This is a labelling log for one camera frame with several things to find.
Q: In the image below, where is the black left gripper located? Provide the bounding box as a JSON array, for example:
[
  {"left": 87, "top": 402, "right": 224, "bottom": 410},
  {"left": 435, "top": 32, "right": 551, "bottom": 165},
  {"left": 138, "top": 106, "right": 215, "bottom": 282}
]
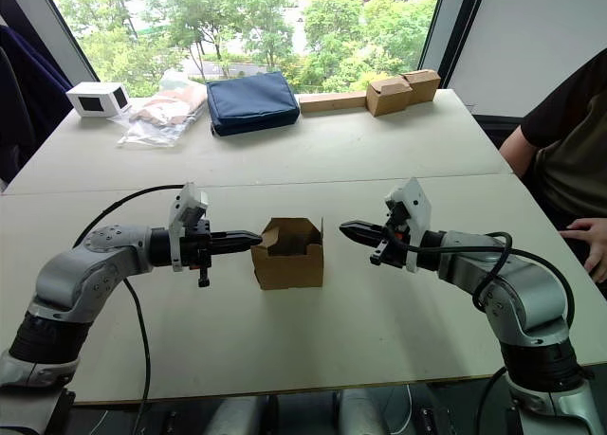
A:
[{"left": 179, "top": 219, "right": 264, "bottom": 290}]

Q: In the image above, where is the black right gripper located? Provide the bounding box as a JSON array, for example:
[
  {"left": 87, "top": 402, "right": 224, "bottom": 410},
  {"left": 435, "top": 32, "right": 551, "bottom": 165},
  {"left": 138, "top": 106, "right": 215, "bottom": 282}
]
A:
[{"left": 338, "top": 206, "right": 412, "bottom": 269}]

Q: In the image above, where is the small brown cardboard box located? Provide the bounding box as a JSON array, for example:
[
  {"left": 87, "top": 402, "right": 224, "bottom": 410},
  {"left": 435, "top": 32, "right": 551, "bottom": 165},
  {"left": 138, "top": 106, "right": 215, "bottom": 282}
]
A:
[{"left": 249, "top": 215, "right": 326, "bottom": 291}]

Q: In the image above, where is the flat folded cardboard piece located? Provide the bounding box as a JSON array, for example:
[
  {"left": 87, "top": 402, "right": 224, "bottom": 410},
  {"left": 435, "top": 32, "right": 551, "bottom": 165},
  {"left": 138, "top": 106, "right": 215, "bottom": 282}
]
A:
[{"left": 298, "top": 91, "right": 369, "bottom": 115}]

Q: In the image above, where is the open-flapped brown cardboard box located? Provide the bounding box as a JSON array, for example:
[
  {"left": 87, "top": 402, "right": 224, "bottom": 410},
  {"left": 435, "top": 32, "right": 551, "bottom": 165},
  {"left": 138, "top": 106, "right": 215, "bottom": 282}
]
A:
[{"left": 365, "top": 76, "right": 414, "bottom": 118}]

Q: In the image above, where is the closed brown cardboard box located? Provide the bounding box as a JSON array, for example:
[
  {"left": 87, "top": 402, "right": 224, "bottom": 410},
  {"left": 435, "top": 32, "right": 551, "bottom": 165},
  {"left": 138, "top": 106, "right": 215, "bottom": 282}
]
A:
[{"left": 401, "top": 68, "right": 442, "bottom": 104}]

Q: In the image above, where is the white box with black windows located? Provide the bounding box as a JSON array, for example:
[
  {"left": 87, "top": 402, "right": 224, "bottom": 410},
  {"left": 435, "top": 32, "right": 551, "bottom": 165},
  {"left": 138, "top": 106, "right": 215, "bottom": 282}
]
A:
[{"left": 65, "top": 81, "right": 132, "bottom": 119}]

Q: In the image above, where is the person's left hand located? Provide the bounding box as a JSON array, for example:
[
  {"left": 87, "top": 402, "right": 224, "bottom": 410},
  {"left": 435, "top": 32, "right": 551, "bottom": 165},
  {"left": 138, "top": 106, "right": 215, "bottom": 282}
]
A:
[{"left": 559, "top": 216, "right": 607, "bottom": 285}]

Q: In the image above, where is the navy blue fabric bag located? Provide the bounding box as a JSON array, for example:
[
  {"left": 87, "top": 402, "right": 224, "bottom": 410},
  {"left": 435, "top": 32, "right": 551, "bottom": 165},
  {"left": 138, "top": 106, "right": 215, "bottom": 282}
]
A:
[{"left": 205, "top": 71, "right": 302, "bottom": 137}]

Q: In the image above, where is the clear plastic bag with contents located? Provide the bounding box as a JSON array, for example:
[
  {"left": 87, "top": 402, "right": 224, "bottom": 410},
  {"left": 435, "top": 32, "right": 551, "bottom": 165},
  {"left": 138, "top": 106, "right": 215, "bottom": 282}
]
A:
[{"left": 117, "top": 69, "right": 209, "bottom": 150}]

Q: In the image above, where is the grey rounded shape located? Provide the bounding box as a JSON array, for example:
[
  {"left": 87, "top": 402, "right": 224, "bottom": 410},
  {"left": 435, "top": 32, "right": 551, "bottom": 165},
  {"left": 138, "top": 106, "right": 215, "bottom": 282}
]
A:
[
  {"left": 338, "top": 389, "right": 383, "bottom": 435},
  {"left": 214, "top": 396, "right": 267, "bottom": 435}
]

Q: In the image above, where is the person in black shirt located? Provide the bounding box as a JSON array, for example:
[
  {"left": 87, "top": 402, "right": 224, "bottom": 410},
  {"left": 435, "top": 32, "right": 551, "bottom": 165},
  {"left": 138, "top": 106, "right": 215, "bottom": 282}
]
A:
[{"left": 518, "top": 47, "right": 607, "bottom": 221}]

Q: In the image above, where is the dark purple garment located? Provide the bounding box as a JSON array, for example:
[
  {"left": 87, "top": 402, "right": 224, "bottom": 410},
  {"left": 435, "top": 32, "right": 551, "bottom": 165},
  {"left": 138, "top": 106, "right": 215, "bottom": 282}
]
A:
[{"left": 0, "top": 0, "right": 73, "bottom": 190}]

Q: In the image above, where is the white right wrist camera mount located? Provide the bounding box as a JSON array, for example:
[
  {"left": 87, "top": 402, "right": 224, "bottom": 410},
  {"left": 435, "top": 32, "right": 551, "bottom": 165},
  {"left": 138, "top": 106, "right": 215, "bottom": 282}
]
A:
[{"left": 383, "top": 176, "right": 434, "bottom": 273}]

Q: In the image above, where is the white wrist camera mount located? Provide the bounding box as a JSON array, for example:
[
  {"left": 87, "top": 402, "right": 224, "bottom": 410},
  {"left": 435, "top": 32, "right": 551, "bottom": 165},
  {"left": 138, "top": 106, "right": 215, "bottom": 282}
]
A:
[
  {"left": 167, "top": 182, "right": 212, "bottom": 272},
  {"left": 383, "top": 176, "right": 434, "bottom": 273}
]

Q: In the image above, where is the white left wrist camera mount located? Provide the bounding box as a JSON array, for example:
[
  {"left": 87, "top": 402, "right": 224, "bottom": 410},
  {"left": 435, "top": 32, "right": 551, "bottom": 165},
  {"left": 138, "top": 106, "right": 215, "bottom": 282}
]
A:
[{"left": 167, "top": 182, "right": 212, "bottom": 272}]

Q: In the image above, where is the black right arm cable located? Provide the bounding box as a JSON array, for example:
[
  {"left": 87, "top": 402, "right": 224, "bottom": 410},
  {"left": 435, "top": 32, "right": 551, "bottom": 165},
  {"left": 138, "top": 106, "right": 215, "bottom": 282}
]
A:
[{"left": 405, "top": 230, "right": 578, "bottom": 333}]

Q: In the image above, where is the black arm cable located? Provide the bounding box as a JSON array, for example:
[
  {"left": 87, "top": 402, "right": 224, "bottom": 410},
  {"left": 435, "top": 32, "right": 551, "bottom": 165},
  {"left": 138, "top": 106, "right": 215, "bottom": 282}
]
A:
[
  {"left": 405, "top": 230, "right": 578, "bottom": 333},
  {"left": 73, "top": 183, "right": 187, "bottom": 435}
]

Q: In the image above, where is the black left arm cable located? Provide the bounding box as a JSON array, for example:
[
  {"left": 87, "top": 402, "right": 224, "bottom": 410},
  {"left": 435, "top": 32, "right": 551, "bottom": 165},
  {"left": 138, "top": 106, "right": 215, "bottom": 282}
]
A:
[{"left": 73, "top": 183, "right": 187, "bottom": 435}]

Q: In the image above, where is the thin white cable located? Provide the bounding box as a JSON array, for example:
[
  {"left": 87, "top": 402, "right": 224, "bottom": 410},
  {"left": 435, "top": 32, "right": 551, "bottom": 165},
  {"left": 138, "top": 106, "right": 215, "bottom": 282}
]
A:
[{"left": 390, "top": 384, "right": 414, "bottom": 435}]

